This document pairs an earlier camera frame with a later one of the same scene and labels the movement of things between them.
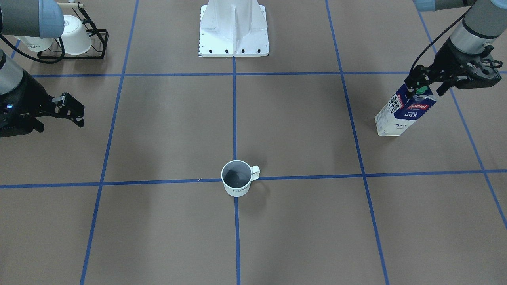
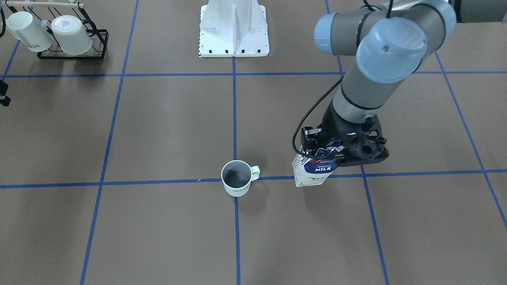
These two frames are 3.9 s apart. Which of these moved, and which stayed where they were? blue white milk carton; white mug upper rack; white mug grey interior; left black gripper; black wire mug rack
Moved: blue white milk carton; left black gripper
Stayed: black wire mug rack; white mug upper rack; white mug grey interior
